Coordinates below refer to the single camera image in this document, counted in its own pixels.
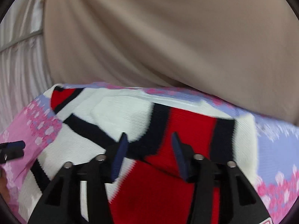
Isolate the white red black knit sweater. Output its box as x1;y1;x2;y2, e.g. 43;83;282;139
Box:
18;85;258;223

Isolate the person's left hand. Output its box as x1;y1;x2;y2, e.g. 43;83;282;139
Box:
0;168;10;203

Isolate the pink purple floral bedsheet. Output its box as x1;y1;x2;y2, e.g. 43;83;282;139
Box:
1;83;298;223

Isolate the white sheer curtain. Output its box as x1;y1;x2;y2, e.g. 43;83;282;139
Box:
1;0;53;131

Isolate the beige curtain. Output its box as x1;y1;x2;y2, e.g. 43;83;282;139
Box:
44;0;298;124

